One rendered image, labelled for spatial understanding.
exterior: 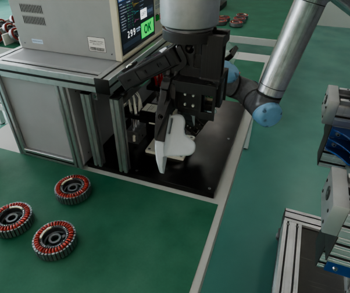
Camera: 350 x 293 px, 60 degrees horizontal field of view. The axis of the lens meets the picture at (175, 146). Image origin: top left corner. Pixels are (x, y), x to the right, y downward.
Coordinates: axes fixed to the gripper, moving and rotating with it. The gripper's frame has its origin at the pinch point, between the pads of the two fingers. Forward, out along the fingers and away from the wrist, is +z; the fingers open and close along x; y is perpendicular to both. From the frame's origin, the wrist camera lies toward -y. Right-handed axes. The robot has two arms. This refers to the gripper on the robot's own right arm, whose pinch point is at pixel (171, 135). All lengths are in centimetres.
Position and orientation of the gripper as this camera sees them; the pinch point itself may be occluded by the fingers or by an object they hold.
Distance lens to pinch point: 114.1
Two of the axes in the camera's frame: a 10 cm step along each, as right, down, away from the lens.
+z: -4.6, 5.9, 6.6
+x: 3.6, -5.6, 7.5
